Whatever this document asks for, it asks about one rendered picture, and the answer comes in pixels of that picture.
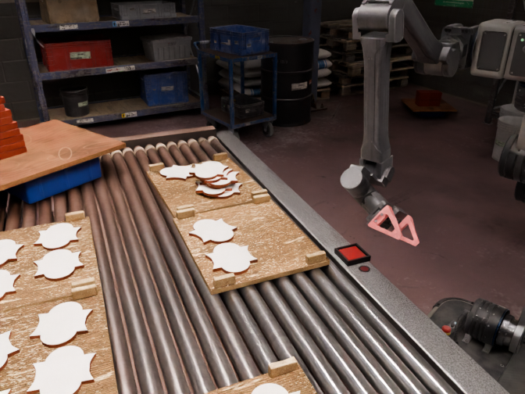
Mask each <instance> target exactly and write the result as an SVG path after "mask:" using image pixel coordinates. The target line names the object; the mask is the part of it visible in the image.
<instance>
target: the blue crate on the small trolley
mask: <svg viewBox="0 0 525 394"><path fill-rule="evenodd" d="M210 37H211V39H210V40H211V44H210V49H212V50H214V51H218V52H225V53H230V54H233V55H237V56H249V55H254V54H258V53H263V52H268V51H269V50H270V46H269V29H265V28H260V27H250V26H245V25H238V24H235V25H228V26H221V27H210Z"/></svg>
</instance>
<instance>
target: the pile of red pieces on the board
mask: <svg viewBox="0 0 525 394"><path fill-rule="evenodd" d="M3 103H5V98H4V97H3V96H0V160H1V159H6V158H9V157H12V156H16V155H19V154H22V153H25V152H27V148H26V146H25V142H24V139H23V134H21V133H20V129H19V128H18V124H17V122H16V121H13V119H12V117H11V116H12V113H11V110H10V109H7V108H5V107H4V104H3Z"/></svg>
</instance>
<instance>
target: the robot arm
mask: <svg viewBox="0 0 525 394"><path fill-rule="evenodd" d="M370 30H374V31H372V32H370ZM377 31H386V32H377ZM472 35H473V29H472V28H470V27H453V26H445V27H443V28H442V33H441V39H440V40H438V39H436V37H435V36H434V35H433V33H432V31H431V30H430V28H429V27H428V25H427V23H426V21H425V20H424V18H423V17H422V15H421V13H420V11H419V10H418V8H417V7H416V5H415V3H414V2H413V0H363V2H362V4H361V6H360V7H359V8H355V10H354V11H353V14H352V39H355V40H361V45H362V51H363V59H364V135H363V142H362V148H361V157H360V158H359V165H355V164H351V166H350V167H349V169H347V170H346V171H345V172H344V173H343V174H342V175H341V184H342V186H343V187H344V188H345V189H346V190H347V191H348V192H349V193H350V195H351V196H352V197H353V198H354V199H355V200H356V201H357V202H358V204H359V205H360V206H361V207H362V208H363V209H364V210H365V211H366V212H367V213H368V214H369V216H368V217H367V218H366V220H367V223H366V224H367V225H368V226H369V227H371V228H373V229H375V230H377V231H380V232H382V233H384V234H386V235H389V236H391V237H393V238H396V239H398V240H399V239H401V240H402V241H404V242H408V243H409V244H411V245H414V246H417V245H418V244H419V243H420V241H419V239H418V236H417V233H416V229H415V226H414V223H413V219H412V217H411V216H410V215H409V214H407V213H406V212H405V211H404V210H402V209H401V208H399V207H397V206H395V205H393V204H390V203H389V202H388V201H387V200H386V199H385V198H384V197H383V196H382V195H381V194H380V193H379V192H378V191H377V190H376V189H375V188H374V187H373V186H372V185H371V184H375V185H378V186H381V187H385V188H386V187H387V184H388V182H391V179H392V178H393V176H394V173H395V168H394V167H393V166H392V164H393V155H391V145H390V143H389V137H388V111H389V84H390V58H391V47H392V43H393V42H395V43H398V42H400V41H401V40H402V39H403V38H404V39H405V40H406V41H407V43H408V44H409V46H410V47H411V49H412V50H413V52H412V57H411V58H412V60H413V61H414V70H415V72H416V73H420V74H426V75H427V74H430V75H431V76H432V75H438V76H443V77H452V76H454V74H455V72H456V71H457V70H464V69H465V68H466V64H467V60H468V56H469V51H470V44H471V39H472ZM396 219H400V221H399V222H398V221H397V220H396ZM391 222H392V224H393V226H394V228H395V229H394V230H393V231H392V232H390V231H388V230H387V229H388V228H389V227H390V226H391V225H392V224H391ZM407 225H409V228H410V231H411V232H412V236H413V238H414V240H410V239H408V238H406V237H404V236H403V235H402V230H403V229H404V228H405V227H406V226H407ZM383 227H384V228H385V229H384V228H383Z"/></svg>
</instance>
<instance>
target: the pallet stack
mask: <svg viewBox="0 0 525 394"><path fill-rule="evenodd" d="M327 28H330V30H327ZM326 39H327V40H326ZM356 42H357V43H356ZM356 47H357V48H356ZM320 48H321V49H324V50H327V51H328V52H330V53H331V56H329V57H328V58H327V59H328V60H330V61H331V62H332V66H330V67H328V68H327V69H328V70H330V71H331V74H329V75H328V76H326V77H325V78H326V79H328V80H329V81H331V82H332V83H331V84H330V85H328V86H327V87H329V88H330V90H331V91H334V90H339V91H338V92H339V94H337V95H339V96H346V95H357V94H363V93H364V90H361V91H352V92H351V89H350V88H354V87H360V86H364V59H363V47H362V45H361V40H355V39H352V19H350V20H335V21H325V22H320ZM397 48H402V53H400V52H396V51H397ZM412 53H413V50H412V49H411V47H410V46H409V44H408V43H407V41H405V44H404V43H403V42H401V41H400V42H398V43H395V42H393V43H392V47H391V58H390V82H391V81H393V80H398V81H397V84H396V85H392V86H389V89H392V88H400V87H404V86H407V84H408V79H407V78H409V76H407V74H408V69H414V61H413V59H412V58H411V57H412ZM406 60H409V63H404V62H399V61H406ZM392 71H397V73H393V72H392Z"/></svg>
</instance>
